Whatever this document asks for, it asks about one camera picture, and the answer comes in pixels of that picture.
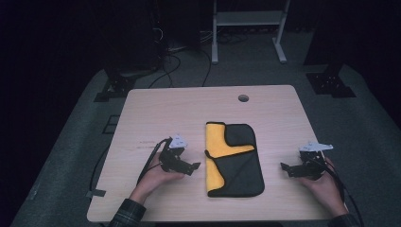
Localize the grey tape strip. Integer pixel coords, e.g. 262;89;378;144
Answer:
86;188;107;199

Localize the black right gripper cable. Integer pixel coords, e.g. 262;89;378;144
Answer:
320;157;365;227

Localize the black floor outlet frame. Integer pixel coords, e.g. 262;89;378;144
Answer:
101;114;121;135

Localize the person's left hand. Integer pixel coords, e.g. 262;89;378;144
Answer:
133;152;185;201

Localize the person's right hand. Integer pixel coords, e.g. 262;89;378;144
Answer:
297;157;346;214

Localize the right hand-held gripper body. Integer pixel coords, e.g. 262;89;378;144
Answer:
296;141;334;182

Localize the white metal stand frame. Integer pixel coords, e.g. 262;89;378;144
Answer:
211;0;291;65

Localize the dark grey and yellow towel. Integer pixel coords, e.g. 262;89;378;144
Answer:
204;121;266;199

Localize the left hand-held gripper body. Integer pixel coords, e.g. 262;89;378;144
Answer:
159;134;189;174

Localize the black floor cable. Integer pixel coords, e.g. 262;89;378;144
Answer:
148;53;183;90
200;49;213;88

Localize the black stand base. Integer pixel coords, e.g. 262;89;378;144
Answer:
305;62;357;99
93;69;140;103

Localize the black cable beside table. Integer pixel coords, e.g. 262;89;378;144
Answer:
89;145;111;193

